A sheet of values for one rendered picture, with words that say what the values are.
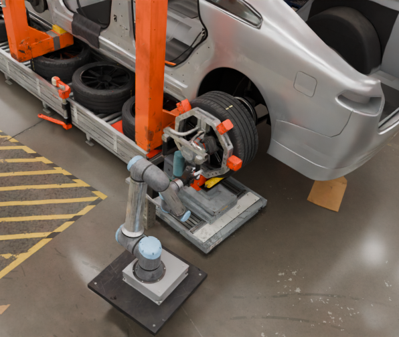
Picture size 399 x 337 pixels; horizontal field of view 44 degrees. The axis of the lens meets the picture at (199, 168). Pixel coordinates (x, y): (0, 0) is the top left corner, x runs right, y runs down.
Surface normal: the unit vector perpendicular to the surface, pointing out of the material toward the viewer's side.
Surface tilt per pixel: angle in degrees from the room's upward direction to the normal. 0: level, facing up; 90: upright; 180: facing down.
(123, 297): 0
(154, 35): 90
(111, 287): 0
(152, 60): 90
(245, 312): 0
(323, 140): 90
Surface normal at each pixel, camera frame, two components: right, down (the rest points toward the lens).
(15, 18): 0.73, 0.50
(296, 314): 0.09, -0.75
